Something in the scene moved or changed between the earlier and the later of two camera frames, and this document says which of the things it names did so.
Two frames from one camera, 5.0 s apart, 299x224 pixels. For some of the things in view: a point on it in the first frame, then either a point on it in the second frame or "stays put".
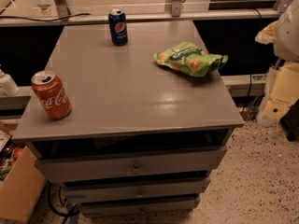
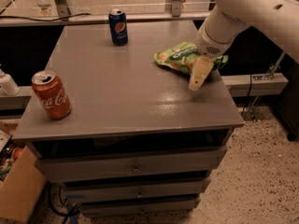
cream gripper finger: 282,91 -> 201,67
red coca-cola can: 51,93 stays put
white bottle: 8,85 stays put
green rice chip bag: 192,60 stays put
